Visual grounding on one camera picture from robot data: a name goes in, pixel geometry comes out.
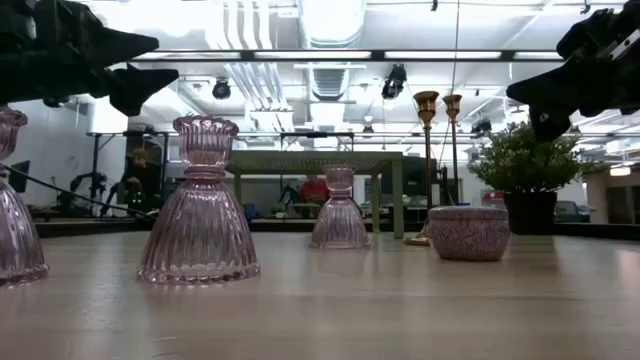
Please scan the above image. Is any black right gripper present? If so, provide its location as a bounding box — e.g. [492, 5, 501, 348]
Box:
[506, 0, 640, 143]

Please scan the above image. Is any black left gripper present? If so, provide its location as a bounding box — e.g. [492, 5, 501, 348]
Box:
[0, 0, 180, 117]

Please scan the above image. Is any tall gold candlestick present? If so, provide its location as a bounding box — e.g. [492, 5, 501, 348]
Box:
[442, 93, 464, 207]
[403, 90, 441, 247]

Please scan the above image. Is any pink ribbed glass candle holder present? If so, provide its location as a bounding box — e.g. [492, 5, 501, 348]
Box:
[0, 107, 50, 289]
[137, 115, 261, 286]
[309, 164, 372, 251]

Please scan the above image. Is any pink patterned candle tin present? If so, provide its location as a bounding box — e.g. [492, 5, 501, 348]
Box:
[428, 205, 511, 262]

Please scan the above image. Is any green artificial plant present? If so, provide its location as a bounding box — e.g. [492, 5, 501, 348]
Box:
[467, 119, 609, 195]

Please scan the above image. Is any person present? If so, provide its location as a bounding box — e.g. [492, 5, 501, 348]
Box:
[298, 174, 331, 206]
[119, 148, 164, 216]

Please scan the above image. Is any black background monitor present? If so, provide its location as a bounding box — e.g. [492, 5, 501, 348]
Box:
[8, 159, 31, 194]

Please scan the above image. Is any black plant pot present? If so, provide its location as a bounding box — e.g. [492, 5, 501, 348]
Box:
[503, 191, 559, 236]

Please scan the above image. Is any green perforated metal side table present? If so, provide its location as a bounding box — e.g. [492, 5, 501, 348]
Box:
[225, 151, 405, 240]

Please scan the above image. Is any black background rig frame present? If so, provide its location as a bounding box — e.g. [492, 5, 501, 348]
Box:
[87, 130, 171, 216]

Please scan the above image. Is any black hanging cable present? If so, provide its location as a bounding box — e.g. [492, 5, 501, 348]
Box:
[0, 163, 157, 221]

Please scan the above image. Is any black table edge rail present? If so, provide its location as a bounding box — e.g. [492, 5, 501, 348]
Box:
[34, 217, 640, 241]

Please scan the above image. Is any black overhead frame beam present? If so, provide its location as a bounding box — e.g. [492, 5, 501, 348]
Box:
[127, 48, 566, 63]

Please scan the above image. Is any white ceiling air duct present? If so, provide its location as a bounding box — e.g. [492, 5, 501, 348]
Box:
[297, 0, 369, 50]

